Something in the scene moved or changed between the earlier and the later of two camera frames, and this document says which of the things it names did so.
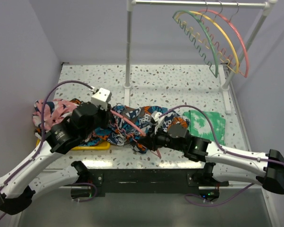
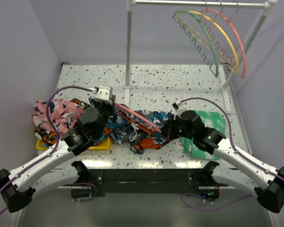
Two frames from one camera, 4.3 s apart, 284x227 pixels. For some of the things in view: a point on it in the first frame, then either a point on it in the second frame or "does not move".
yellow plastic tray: (102, 145) does not move
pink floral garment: (55, 110) does not move
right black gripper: (149, 141) -> (167, 130)
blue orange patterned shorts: (130, 126) does not move
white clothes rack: (266, 6) does not move
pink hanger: (156, 152) -> (126, 109)
